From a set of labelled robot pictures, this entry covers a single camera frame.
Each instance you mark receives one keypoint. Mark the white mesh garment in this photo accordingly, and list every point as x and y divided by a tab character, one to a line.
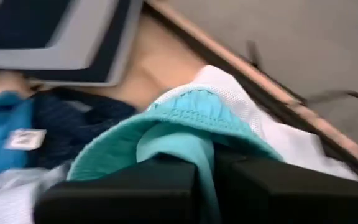
291	140

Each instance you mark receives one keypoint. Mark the light blue patterned cloth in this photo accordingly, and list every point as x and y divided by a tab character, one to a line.
8	199

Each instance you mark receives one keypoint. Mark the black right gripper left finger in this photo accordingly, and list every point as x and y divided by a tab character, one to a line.
120	202

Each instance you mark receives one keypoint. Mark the navy dotted cloth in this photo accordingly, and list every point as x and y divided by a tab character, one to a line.
73	124

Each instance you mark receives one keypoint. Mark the teal cloths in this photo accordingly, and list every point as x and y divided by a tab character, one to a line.
172	137

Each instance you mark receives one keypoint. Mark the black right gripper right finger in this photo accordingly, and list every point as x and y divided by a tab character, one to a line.
291	199

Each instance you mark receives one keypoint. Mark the navy white striped hamper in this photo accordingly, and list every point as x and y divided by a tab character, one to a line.
73	37

